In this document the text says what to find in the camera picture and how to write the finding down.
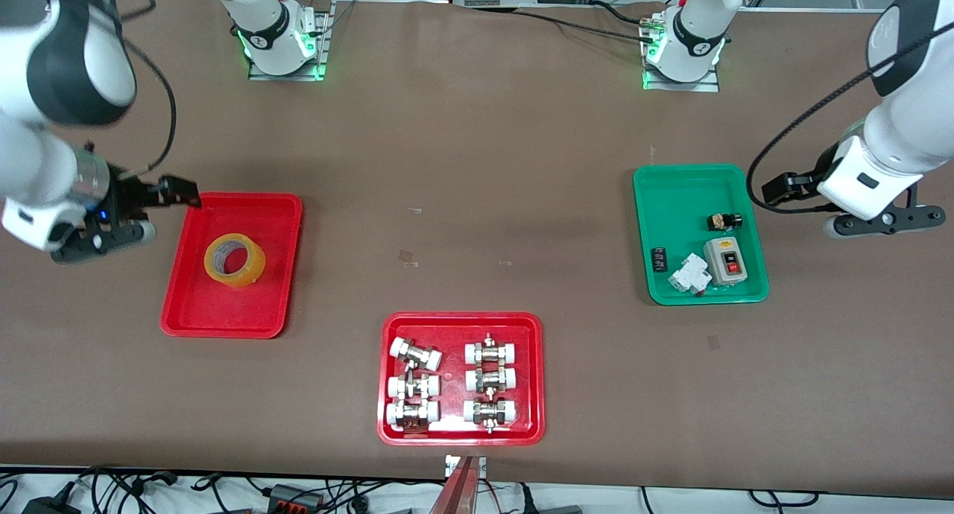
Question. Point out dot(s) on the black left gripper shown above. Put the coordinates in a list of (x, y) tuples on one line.
[(812, 179)]

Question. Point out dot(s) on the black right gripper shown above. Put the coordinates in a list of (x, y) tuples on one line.
[(125, 194)]

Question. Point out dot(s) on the yellow tape roll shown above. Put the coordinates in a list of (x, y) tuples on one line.
[(253, 273)]

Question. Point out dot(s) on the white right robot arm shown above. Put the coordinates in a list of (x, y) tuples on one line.
[(268, 37)]

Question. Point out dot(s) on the green plastic tray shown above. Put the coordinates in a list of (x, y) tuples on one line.
[(678, 208)]

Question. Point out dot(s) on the empty-bottomed red plastic tray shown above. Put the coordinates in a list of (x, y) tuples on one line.
[(186, 305)]

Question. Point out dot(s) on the brown tape patch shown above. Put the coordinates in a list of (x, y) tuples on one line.
[(406, 257)]

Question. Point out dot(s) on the red tray holding valves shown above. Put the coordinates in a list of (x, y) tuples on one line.
[(451, 328)]

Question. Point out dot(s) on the white circuit breaker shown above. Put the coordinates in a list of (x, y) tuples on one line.
[(689, 274)]

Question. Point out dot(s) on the small black electrical component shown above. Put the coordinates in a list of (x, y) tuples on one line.
[(659, 260)]

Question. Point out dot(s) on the metal valve with white caps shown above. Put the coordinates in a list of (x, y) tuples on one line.
[(490, 381), (412, 413), (490, 353), (489, 412), (417, 354), (414, 387)]

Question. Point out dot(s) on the black box with orange connectors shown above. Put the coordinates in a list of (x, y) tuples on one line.
[(294, 497)]

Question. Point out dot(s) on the black power adapter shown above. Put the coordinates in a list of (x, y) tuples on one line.
[(48, 505)]

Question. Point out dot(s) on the red aluminium profile bar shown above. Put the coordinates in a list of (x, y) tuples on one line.
[(458, 492)]

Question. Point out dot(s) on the black rotary knob switch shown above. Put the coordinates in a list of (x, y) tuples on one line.
[(724, 221)]

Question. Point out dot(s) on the grey push button switch box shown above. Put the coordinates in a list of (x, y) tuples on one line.
[(727, 262)]

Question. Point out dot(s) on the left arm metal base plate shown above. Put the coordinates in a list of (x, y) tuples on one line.
[(708, 83)]

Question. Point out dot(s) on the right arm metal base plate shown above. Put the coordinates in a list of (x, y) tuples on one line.
[(317, 48)]

